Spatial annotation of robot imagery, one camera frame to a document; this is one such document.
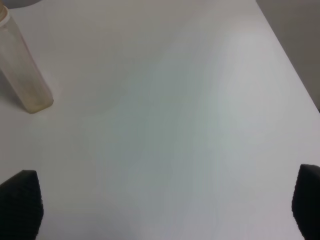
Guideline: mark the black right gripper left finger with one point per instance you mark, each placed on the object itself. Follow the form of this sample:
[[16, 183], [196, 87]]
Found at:
[[21, 206]]

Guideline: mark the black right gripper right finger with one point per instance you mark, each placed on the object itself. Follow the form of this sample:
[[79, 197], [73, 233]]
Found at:
[[305, 203]]

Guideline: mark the clear plastic drink bottle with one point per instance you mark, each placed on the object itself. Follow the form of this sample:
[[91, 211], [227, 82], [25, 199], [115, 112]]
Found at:
[[19, 67]]

